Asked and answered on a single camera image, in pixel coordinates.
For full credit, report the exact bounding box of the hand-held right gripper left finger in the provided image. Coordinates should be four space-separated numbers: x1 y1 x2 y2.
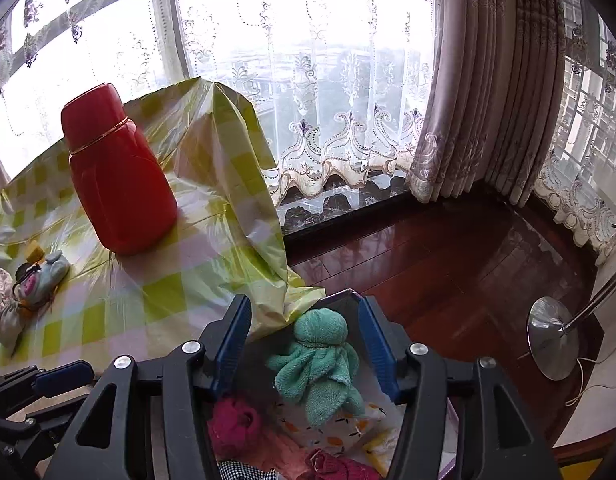
48 294 253 480

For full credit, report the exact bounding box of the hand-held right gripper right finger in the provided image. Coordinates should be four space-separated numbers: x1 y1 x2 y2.
358 295 561 480

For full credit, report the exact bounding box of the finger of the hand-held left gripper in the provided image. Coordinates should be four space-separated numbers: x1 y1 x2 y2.
0 360 93 401
0 394 88 461

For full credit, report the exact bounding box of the storage box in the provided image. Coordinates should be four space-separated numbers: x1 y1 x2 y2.
208 287 461 480

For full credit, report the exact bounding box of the fruit print cloth pouch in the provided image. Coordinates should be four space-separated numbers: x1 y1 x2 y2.
275 400 403 461

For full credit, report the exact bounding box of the green towel doll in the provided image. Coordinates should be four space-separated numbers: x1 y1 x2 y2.
266 308 366 426

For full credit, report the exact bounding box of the magenta knitted hat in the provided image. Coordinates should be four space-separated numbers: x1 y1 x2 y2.
208 395 265 461

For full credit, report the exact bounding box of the small magenta knitted piece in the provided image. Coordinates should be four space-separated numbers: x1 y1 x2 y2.
305 449 383 480

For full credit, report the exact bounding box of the black white houndstooth cloth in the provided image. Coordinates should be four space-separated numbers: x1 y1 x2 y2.
218 460 276 480

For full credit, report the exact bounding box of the floral cloth sachet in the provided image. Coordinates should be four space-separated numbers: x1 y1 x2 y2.
0 266 36 356

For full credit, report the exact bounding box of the yellow checkered plastic tablecloth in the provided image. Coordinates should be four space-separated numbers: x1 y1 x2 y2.
0 76 326 376

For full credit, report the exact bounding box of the grey plush pouch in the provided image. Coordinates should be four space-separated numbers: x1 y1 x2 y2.
12 249 71 311

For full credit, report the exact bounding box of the dark marble window sill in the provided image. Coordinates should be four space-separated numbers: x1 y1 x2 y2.
275 170 409 236

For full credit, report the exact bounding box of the chrome floor lamp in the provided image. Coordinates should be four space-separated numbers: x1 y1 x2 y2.
527 260 616 382

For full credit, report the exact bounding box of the red thermos flask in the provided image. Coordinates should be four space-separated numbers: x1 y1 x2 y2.
60 83 179 256

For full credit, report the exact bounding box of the white lace curtain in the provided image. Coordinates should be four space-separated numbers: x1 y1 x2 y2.
0 0 439 198
533 0 616 266

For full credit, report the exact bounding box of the brown pleated curtain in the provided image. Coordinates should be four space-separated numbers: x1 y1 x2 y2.
405 0 581 206

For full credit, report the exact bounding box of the white cable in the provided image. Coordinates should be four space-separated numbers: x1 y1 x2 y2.
565 345 616 406

